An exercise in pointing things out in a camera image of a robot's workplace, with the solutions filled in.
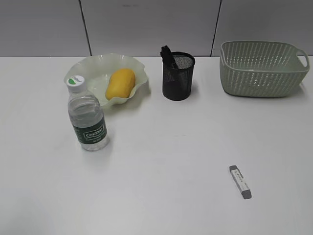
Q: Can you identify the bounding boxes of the yellow mango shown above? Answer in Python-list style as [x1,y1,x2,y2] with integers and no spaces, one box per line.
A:
[105,69,135,100]

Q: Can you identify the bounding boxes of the black marker pen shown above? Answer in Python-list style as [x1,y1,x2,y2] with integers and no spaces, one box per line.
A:
[160,46,178,69]

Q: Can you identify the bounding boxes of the clear water bottle green label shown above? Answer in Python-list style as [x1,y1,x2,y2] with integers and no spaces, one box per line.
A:
[66,75,109,151]

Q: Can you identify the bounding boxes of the grey white eraser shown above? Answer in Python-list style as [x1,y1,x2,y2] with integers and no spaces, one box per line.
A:
[229,165,252,200]

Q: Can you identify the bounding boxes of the black mesh pen holder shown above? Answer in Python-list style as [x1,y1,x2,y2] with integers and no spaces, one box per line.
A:
[162,51,195,101]

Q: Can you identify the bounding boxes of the pale green wavy plate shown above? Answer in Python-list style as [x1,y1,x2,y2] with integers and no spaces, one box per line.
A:
[64,53,148,109]

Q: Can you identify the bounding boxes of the green plastic woven basket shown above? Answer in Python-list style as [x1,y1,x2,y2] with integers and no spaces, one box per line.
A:
[220,41,310,98]

